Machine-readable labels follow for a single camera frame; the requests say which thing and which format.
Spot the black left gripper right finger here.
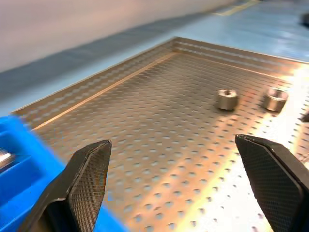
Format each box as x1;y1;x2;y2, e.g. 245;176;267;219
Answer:
235;134;309;232

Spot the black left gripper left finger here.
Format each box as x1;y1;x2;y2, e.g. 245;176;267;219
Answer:
18;139;112;232

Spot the blue plastic tray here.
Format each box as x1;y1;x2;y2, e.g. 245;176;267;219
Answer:
0;115;131;232

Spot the perforated steel tray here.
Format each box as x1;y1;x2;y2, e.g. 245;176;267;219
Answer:
11;36;309;232

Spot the round metal nut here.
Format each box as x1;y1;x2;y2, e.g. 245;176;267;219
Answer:
262;87;289;112

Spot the short metal roller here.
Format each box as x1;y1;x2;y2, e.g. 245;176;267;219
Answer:
0;149;15;170

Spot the metal hex nut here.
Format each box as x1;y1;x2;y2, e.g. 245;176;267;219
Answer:
215;88;239;111

